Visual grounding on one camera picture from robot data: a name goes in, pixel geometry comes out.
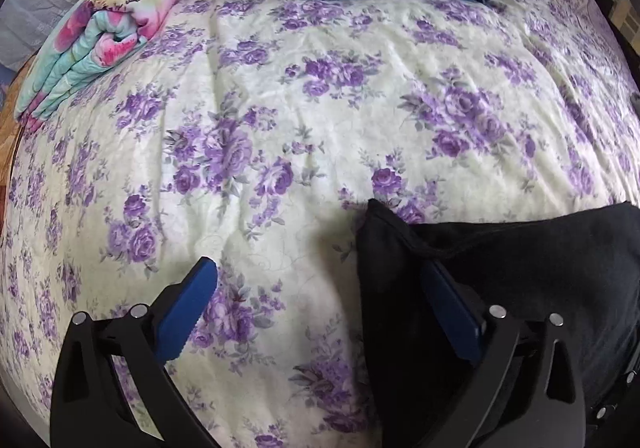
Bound brick pattern cloth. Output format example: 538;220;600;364
612;0;640;46

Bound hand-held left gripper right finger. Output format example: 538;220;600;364
422;261;587;448

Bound black pants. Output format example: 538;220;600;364
356;198;640;448

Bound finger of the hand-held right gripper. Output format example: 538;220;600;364
591;360;640;428

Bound folded teal floral quilt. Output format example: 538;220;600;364
14;0;226;134

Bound purple floral bed sheet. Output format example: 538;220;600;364
0;0;640;448

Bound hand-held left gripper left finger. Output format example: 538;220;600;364
50;257;221;448

